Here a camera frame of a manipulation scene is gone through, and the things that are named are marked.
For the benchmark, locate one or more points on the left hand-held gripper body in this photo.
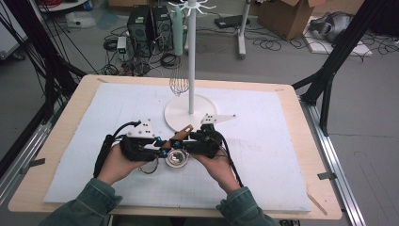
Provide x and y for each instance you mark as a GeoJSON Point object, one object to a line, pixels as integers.
{"type": "Point", "coordinates": [135, 149]}

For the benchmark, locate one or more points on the white cabinet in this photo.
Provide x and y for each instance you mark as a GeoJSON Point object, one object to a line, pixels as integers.
{"type": "Point", "coordinates": [9, 37]}

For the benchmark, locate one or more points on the clear plastic bag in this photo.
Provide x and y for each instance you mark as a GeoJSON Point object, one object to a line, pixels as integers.
{"type": "Point", "coordinates": [80, 19]}

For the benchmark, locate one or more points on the aluminium rail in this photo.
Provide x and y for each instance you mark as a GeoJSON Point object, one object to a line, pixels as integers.
{"type": "Point", "coordinates": [22, 160]}
{"type": "Point", "coordinates": [335, 163]}

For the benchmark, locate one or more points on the white grid mat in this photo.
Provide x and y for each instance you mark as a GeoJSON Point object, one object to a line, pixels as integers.
{"type": "Point", "coordinates": [266, 157]}

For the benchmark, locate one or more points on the black metal frame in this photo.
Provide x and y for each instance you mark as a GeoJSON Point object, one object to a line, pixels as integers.
{"type": "Point", "coordinates": [332, 62]}
{"type": "Point", "coordinates": [47, 56]}

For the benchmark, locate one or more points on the person's left hand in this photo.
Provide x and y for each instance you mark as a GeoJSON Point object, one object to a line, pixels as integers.
{"type": "Point", "coordinates": [116, 166]}

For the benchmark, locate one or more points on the grey table clamp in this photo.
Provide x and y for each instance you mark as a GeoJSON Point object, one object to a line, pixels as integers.
{"type": "Point", "coordinates": [33, 164]}
{"type": "Point", "coordinates": [326, 175]}

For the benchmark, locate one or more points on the black computer tower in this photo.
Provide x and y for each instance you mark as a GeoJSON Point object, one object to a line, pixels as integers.
{"type": "Point", "coordinates": [162, 26]}
{"type": "Point", "coordinates": [139, 29]}

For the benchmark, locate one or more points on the small white power unit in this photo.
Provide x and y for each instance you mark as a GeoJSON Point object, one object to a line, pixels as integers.
{"type": "Point", "coordinates": [121, 44]}

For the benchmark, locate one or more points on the white round table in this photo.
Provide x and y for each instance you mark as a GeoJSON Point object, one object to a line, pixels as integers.
{"type": "Point", "coordinates": [62, 5]}

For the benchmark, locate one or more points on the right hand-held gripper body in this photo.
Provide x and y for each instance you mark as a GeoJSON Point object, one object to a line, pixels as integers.
{"type": "Point", "coordinates": [208, 144]}

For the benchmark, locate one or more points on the brown cardboard box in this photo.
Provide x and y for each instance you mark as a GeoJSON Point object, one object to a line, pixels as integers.
{"type": "Point", "coordinates": [288, 19]}

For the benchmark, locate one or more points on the grey bag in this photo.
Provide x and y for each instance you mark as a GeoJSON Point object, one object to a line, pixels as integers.
{"type": "Point", "coordinates": [332, 26]}

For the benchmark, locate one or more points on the flat black device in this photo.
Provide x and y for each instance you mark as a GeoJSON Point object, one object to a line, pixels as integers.
{"type": "Point", "coordinates": [230, 21]}

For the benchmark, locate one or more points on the white foam board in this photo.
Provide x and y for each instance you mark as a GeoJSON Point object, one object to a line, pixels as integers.
{"type": "Point", "coordinates": [326, 47]}

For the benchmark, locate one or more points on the white metal stand leg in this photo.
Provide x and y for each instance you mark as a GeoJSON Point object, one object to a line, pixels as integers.
{"type": "Point", "coordinates": [242, 34]}

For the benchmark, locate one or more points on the person's right hand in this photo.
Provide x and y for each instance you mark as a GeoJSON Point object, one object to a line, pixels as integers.
{"type": "Point", "coordinates": [219, 172]}

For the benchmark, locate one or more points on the white rack stand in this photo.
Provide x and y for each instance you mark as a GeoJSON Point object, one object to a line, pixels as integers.
{"type": "Point", "coordinates": [191, 62]}

